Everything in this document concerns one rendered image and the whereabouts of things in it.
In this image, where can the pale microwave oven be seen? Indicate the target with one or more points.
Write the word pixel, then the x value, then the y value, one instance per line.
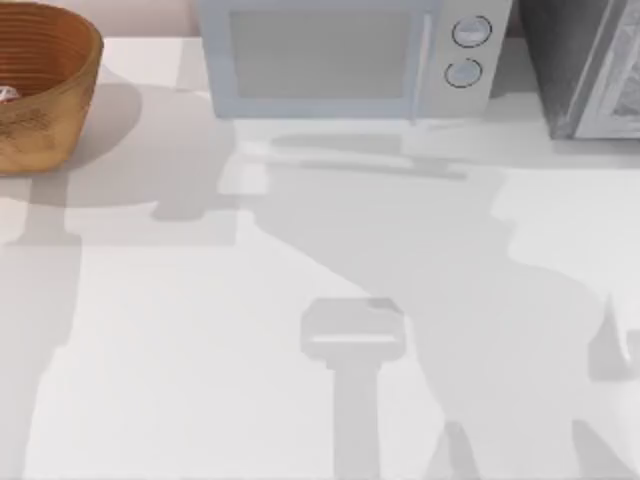
pixel 495 60

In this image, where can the microwave oven door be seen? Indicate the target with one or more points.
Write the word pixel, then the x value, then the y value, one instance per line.
pixel 320 55

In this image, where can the brown woven basket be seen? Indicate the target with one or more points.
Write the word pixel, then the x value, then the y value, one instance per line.
pixel 47 117

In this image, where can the small white object in basket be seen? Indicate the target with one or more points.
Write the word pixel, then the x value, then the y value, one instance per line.
pixel 7 94

